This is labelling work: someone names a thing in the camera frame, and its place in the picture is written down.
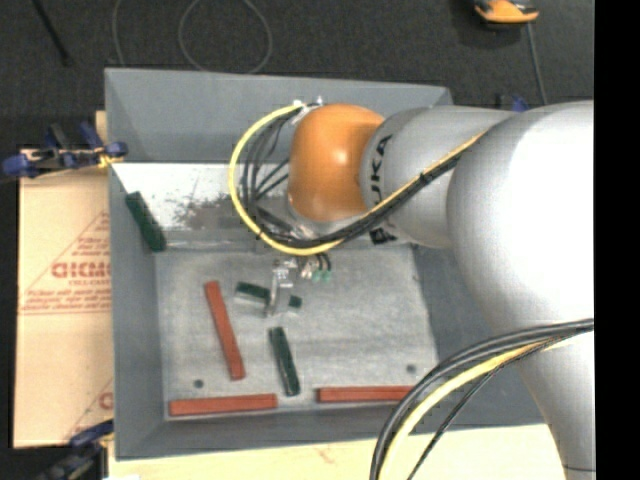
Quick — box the red-brown flat block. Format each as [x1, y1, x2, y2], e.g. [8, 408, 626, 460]
[167, 392, 280, 418]
[203, 280, 248, 382]
[315, 385, 417, 404]

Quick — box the dark green block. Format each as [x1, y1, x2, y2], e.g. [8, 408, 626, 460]
[124, 190, 168, 253]
[267, 326, 302, 398]
[233, 281, 304, 314]

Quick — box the grey metal bin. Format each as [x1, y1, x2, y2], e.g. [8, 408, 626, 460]
[103, 67, 547, 460]

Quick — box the brown cardboard board red print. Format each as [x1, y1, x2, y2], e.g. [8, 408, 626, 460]
[11, 166, 117, 450]

